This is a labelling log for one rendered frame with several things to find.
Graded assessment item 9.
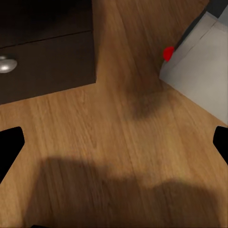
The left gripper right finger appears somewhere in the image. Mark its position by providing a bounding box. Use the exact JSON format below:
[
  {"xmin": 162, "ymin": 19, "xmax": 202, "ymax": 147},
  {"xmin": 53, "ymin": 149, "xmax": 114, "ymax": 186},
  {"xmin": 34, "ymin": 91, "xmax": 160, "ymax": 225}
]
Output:
[{"xmin": 213, "ymin": 126, "xmax": 228, "ymax": 165}]

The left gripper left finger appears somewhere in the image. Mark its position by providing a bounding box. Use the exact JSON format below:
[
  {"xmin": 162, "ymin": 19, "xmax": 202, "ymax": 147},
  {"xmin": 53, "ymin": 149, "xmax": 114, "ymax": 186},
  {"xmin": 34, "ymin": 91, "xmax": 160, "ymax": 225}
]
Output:
[{"xmin": 0, "ymin": 126, "xmax": 25, "ymax": 183}]

